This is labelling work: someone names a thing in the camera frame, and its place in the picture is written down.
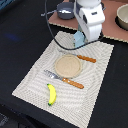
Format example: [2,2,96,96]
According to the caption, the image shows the woven beige placemat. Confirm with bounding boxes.
[11,30,115,128]

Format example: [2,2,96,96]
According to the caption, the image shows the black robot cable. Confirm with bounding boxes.
[43,0,104,52]

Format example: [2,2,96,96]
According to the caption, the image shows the round beige plate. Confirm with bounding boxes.
[55,54,82,78]

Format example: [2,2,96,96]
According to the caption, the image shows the fork with wooden handle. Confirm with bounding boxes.
[44,70,84,89]

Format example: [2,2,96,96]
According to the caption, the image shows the grey saucepan with handle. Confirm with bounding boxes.
[40,1,78,20]

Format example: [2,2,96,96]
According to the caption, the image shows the yellow toy banana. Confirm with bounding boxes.
[47,84,57,106]

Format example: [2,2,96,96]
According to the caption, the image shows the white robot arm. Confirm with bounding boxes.
[74,0,105,42]

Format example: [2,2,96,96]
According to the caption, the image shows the beige bowl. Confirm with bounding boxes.
[117,4,128,30]

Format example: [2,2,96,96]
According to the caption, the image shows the knife with wooden handle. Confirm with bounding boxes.
[58,50,96,63]

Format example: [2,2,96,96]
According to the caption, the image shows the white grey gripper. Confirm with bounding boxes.
[74,5,105,42]

